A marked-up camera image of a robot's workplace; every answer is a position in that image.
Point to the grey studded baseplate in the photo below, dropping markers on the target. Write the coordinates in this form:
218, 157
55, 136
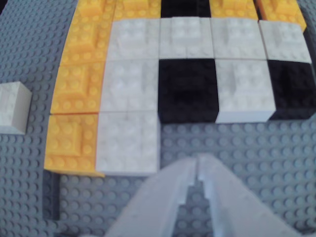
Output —
247, 148

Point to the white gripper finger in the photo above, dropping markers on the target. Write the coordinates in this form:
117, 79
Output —
153, 202
237, 209

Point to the white brick cube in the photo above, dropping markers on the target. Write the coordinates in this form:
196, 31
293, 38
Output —
284, 40
128, 85
244, 91
127, 143
134, 39
12, 106
237, 39
186, 38

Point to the black brick cube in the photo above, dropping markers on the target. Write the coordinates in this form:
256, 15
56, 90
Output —
185, 8
187, 90
293, 89

